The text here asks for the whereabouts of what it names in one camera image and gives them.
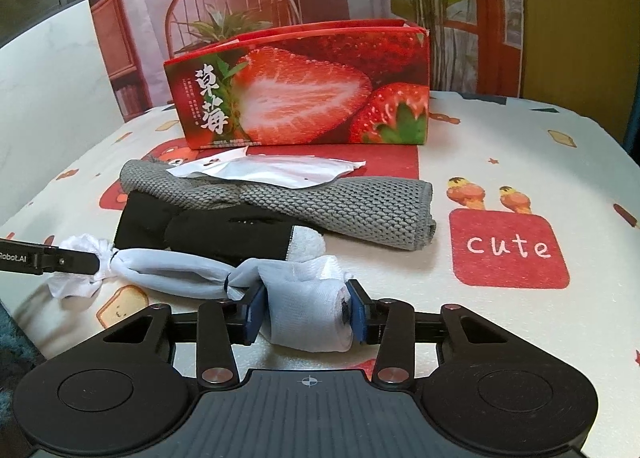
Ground black sock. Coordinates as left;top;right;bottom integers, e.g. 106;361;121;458
114;191;326;266

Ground white knotted cloth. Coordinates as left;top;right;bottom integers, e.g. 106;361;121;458
47;227;354;353

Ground white plastic wrapper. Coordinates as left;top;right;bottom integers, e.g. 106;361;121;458
167;148;367;189

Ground white cartoon print tablecloth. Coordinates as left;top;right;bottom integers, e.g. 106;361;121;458
1;92;639;457

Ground grey knitted cloth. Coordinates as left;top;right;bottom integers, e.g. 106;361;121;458
119;160;436;252

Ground red strawberry cardboard box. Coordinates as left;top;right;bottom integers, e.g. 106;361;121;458
164;19;430;150

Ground yellow board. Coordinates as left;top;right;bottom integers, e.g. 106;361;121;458
522;0;639;140

